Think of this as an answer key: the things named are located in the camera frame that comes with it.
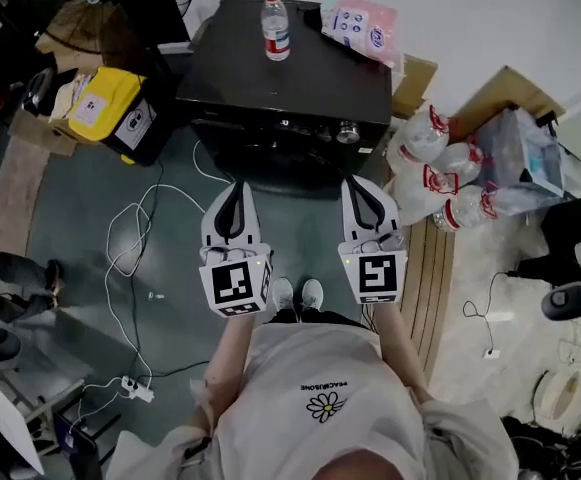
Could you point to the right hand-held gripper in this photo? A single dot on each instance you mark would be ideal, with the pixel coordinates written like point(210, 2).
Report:
point(377, 273)

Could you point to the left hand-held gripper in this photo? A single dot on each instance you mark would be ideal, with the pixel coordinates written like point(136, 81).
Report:
point(235, 283)

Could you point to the silver washing machine dial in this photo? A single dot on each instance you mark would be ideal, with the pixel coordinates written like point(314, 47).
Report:
point(347, 131)

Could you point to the black washing machine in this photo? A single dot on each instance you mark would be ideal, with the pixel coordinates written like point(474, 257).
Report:
point(280, 83)

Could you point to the person's left forearm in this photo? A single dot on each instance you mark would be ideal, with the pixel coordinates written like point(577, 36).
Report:
point(230, 353)

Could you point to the person's right forearm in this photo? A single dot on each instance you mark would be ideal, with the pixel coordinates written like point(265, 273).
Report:
point(395, 343)

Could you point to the large empty plastic bottle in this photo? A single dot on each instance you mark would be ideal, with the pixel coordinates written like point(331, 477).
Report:
point(460, 160)
point(422, 138)
point(412, 188)
point(465, 213)
point(517, 199)

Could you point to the person's left white shoe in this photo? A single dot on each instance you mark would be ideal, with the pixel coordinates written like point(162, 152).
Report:
point(283, 295)

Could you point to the person's white shoe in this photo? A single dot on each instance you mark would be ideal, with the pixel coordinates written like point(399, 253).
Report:
point(313, 295)
point(283, 295)

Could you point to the wooden slatted board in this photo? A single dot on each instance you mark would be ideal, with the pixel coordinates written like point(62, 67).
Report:
point(427, 288)

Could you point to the person's right white shoe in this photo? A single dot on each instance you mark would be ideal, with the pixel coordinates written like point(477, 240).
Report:
point(313, 295)

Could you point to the small white floor scrap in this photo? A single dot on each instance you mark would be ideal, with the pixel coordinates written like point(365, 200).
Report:
point(156, 296)

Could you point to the person's black trousers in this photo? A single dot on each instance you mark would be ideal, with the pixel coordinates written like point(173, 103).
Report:
point(315, 316)

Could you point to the flat cardboard piece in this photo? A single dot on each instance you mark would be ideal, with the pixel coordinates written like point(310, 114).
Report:
point(415, 83)

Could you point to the clear plastic storage box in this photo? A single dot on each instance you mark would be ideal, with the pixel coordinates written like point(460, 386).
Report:
point(520, 153)

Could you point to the yellow and black bin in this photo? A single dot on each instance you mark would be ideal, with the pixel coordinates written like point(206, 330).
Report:
point(105, 103)

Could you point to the large cardboard box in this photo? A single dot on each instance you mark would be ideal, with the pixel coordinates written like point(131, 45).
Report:
point(505, 93)

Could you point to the pink plastic packet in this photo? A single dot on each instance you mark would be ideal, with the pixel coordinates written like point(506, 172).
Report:
point(362, 28)

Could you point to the white power strip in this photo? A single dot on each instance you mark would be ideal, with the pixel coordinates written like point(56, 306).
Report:
point(137, 389)

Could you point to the black side table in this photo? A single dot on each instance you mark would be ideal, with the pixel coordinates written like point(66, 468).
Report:
point(570, 228)

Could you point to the clear water bottle red label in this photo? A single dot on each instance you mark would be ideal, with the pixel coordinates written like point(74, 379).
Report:
point(275, 23)

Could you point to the person's white flower print shirt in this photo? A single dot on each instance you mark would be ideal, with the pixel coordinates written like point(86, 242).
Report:
point(330, 418)

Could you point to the open cardboard box with papers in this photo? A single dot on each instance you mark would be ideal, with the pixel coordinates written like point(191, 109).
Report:
point(45, 128)

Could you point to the grey and black round device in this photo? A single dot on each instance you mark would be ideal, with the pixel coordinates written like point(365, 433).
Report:
point(565, 302)

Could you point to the white board panel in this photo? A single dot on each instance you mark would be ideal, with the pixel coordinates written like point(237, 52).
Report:
point(0, 413)

